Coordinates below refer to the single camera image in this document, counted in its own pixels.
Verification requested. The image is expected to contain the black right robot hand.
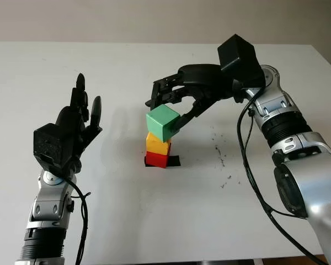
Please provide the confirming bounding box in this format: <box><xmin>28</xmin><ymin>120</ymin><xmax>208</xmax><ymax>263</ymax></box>
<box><xmin>145</xmin><ymin>63</ymin><xmax>245</xmax><ymax>132</ymax></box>

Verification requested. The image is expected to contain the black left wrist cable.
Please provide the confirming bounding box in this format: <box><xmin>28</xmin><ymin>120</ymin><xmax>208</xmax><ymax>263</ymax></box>
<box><xmin>55</xmin><ymin>173</ymin><xmax>92</xmax><ymax>265</ymax></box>

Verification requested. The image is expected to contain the yellow cube block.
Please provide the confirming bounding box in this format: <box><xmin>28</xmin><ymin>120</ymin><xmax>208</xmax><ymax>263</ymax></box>
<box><xmin>146</xmin><ymin>132</ymin><xmax>172</xmax><ymax>156</ymax></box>

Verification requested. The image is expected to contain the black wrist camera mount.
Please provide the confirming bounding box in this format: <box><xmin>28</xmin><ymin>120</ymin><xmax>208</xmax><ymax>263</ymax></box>
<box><xmin>217</xmin><ymin>34</ymin><xmax>265</xmax><ymax>89</ymax></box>
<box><xmin>33</xmin><ymin>123</ymin><xmax>76</xmax><ymax>174</ymax></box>

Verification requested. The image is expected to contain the red cube block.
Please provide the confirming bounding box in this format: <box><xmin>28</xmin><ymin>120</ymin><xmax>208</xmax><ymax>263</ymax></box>
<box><xmin>145</xmin><ymin>151</ymin><xmax>169</xmax><ymax>168</ymax></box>

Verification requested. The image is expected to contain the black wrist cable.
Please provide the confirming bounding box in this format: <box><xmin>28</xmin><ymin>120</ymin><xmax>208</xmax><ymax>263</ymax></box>
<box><xmin>236</xmin><ymin>88</ymin><xmax>329</xmax><ymax>265</ymax></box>
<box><xmin>55</xmin><ymin>173</ymin><xmax>92</xmax><ymax>265</ymax></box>

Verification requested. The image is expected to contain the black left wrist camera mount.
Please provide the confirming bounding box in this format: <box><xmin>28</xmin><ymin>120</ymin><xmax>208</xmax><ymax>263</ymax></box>
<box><xmin>33</xmin><ymin>123</ymin><xmax>76</xmax><ymax>174</ymax></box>

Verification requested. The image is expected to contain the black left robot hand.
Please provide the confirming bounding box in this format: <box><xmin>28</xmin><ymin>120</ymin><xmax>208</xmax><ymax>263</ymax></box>
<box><xmin>56</xmin><ymin>73</ymin><xmax>103</xmax><ymax>174</ymax></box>

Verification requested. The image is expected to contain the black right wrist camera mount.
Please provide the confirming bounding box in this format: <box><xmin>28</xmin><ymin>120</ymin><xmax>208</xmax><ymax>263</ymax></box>
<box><xmin>217</xmin><ymin>34</ymin><xmax>265</xmax><ymax>89</ymax></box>

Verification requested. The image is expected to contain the black tape strip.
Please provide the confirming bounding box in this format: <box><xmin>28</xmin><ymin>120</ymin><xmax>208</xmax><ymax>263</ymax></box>
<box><xmin>143</xmin><ymin>155</ymin><xmax>180</xmax><ymax>168</ymax></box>

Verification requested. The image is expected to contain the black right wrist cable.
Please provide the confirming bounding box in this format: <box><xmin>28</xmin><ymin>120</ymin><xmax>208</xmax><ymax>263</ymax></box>
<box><xmin>236</xmin><ymin>88</ymin><xmax>329</xmax><ymax>265</ymax></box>

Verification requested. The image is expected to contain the green cube block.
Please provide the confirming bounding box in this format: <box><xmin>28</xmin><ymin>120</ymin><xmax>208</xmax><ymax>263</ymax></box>
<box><xmin>146</xmin><ymin>104</ymin><xmax>180</xmax><ymax>143</ymax></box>

